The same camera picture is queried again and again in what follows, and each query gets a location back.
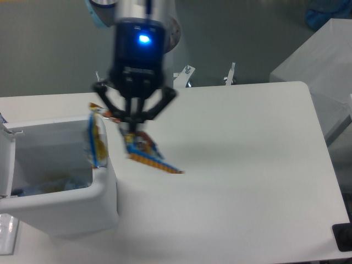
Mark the clear plastic water bottle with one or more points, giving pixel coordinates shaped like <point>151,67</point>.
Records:
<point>73,183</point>

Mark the colourful snack wrapper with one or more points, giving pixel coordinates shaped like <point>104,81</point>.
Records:
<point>139,146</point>

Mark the clear plastic box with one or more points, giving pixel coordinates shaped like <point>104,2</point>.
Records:
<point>9,230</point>

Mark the black device at table edge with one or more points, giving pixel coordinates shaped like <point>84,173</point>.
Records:
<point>342,234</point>

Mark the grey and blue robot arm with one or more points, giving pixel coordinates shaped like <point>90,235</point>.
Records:
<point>107,13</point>

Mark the white covered table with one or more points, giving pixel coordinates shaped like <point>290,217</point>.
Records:
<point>323,63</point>

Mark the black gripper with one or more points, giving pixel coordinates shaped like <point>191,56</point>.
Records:
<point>137,70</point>

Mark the white plastic trash can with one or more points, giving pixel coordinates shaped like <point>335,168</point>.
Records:
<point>44,150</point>

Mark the blue object in corner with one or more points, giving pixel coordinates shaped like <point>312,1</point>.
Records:
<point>320,12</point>

